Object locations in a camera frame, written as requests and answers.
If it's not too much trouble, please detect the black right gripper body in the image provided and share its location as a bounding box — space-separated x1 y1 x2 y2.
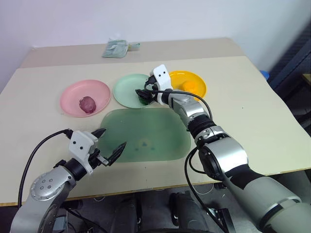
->
144 75 159 94

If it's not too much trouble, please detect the black metal bracket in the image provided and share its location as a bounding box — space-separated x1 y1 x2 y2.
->
206 207 233 233

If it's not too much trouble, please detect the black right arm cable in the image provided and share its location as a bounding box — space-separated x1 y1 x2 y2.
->
155 89 213 122

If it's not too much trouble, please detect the light green plate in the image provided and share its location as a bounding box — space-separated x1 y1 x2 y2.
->
113 73 156 109

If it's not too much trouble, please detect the translucent green mat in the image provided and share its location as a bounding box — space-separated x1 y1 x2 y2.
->
96 108 192 164

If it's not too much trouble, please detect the purple item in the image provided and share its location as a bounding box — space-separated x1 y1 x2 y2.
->
78 96 96 114

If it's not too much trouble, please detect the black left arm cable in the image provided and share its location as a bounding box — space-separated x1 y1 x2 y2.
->
17 129 74 209

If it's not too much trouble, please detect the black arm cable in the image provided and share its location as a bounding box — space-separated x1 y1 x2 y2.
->
155 89 213 122
17 129 74 209

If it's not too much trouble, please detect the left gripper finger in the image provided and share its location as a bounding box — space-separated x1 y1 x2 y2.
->
91 128 107 142
106 141 127 166

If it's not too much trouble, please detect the small grey box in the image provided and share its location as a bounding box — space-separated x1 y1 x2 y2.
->
53 216 67 231

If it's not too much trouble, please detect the dark blue black furniture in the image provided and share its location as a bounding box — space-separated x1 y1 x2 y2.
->
267 23 311 139

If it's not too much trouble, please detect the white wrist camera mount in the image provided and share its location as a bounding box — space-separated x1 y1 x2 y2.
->
68 130 99 175
149 64 173 91

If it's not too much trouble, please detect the thin black looping cable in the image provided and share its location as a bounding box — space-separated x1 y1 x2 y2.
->
184 145 231 233

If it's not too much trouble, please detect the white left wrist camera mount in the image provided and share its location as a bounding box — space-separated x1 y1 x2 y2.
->
68 130 99 175

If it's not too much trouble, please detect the dark rounded shape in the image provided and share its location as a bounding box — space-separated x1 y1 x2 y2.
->
169 190 209 233
106 192 171 233

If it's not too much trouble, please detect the yellow plate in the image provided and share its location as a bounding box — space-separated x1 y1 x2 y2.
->
168 70 207 99

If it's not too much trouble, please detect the pink plate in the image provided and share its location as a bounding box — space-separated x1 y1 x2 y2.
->
60 79 111 118

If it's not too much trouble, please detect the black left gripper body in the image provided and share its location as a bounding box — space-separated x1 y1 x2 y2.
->
87 148 110 170

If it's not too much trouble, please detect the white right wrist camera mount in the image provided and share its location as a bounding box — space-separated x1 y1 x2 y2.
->
149 64 173 91

